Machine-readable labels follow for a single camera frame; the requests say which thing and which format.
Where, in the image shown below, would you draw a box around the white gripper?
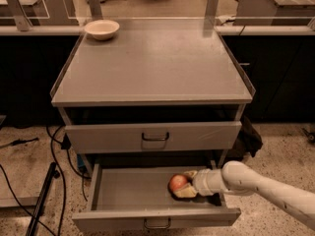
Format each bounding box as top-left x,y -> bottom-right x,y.
173,169 -> 227,199

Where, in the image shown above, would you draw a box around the red apple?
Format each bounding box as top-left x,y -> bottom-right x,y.
168,174 -> 188,193

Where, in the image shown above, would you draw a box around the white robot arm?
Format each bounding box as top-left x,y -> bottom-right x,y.
168,161 -> 315,229

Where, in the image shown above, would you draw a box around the grey top drawer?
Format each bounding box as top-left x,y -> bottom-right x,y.
65,121 -> 241,154

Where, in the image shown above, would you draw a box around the grey open middle drawer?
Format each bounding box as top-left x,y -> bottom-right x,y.
73,164 -> 240,232

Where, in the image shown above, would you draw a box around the grey drawer cabinet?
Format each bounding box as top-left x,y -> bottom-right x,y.
51,18 -> 255,165

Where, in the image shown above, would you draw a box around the dark cloth on floor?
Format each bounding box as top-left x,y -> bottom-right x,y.
227,116 -> 263,160

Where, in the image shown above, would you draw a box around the black bar on floor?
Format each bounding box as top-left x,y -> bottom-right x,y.
26,162 -> 56,236

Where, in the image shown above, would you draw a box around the white bowl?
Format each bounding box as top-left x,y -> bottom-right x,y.
85,20 -> 120,40

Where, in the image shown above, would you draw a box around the grey background cabinet right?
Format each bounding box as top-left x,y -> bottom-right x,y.
234,0 -> 315,26

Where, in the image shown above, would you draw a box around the grey background cabinet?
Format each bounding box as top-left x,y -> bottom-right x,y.
234,0 -> 315,26
0,0 -> 79,26

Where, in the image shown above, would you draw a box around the grey background cabinet left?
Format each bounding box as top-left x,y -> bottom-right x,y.
0,0 -> 79,26

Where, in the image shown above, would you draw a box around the clear acrylic barrier panel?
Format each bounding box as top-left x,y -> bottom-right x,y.
7,0 -> 300,28

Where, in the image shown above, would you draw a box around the black floor cables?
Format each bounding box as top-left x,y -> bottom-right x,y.
0,125 -> 92,236

